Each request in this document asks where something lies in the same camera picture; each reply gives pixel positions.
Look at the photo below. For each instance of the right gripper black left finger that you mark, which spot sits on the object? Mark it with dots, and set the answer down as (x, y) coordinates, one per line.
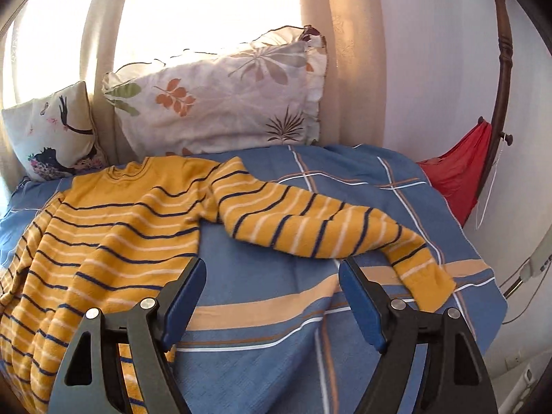
(90, 377)

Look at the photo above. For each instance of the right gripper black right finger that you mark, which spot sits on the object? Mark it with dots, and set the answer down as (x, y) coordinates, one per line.
(454, 377)

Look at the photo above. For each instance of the yellow striped knit sweater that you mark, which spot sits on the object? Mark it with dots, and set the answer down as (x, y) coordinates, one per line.
(119, 235)

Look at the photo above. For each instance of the white power strip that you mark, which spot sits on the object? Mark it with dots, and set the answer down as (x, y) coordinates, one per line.
(539, 259)

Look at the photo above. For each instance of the red cloth bag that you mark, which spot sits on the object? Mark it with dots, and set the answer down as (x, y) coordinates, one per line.
(456, 174)

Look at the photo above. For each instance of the lady silhouette print cushion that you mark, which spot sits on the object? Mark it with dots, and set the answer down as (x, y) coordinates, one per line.
(55, 136)

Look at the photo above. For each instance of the dark wooden coat stand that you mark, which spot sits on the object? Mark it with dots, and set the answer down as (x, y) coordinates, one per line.
(499, 115)

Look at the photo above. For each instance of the floral leaf print pillow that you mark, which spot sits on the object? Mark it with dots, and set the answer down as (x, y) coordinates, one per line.
(263, 93)

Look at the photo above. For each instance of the beige window curtain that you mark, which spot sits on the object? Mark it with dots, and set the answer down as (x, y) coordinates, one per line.
(49, 44)

